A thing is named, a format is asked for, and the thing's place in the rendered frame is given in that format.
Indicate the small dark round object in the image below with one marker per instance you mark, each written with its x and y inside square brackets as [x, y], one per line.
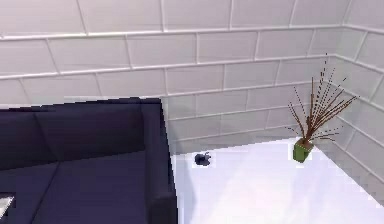
[202, 159]

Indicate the dark navy sofa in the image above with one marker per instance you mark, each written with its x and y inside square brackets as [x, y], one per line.
[93, 160]

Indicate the brown twigs in green pot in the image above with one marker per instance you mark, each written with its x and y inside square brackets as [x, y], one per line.
[302, 150]

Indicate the grey flat object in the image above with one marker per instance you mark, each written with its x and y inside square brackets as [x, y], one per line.
[4, 203]

